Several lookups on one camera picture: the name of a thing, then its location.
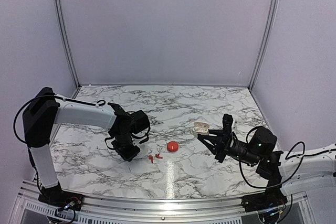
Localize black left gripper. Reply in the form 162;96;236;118
111;132;140;163

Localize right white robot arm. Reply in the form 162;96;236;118
192;126;335;207

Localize white earbud charging case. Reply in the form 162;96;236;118
192;122;210;137

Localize red earbud left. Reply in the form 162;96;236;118
148;155;153;163

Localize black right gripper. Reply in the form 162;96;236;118
199;130;261;166

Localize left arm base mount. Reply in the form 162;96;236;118
38;183;83;211

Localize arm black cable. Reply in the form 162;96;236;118
13;94;106;143
232;126;307;189

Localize metal corner post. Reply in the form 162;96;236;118
248;0;279;92
54;0;81;89

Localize red round charging case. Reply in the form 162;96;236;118
167;141;179;152

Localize aluminium front rail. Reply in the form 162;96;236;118
9;180;316;223

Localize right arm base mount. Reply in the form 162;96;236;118
241;186;288;212

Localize red earbud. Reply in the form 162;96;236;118
148;155;153;163
155;153;163;159

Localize red earbud right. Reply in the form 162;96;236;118
155;153;163;159

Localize right metal corner post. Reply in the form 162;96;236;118
248;0;279;92

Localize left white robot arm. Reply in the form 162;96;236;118
23;87;151;206

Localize left metal corner post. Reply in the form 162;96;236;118
54;0;81;89

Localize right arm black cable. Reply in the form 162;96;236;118
232;126;307;189

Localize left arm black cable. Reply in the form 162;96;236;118
13;94;106;143

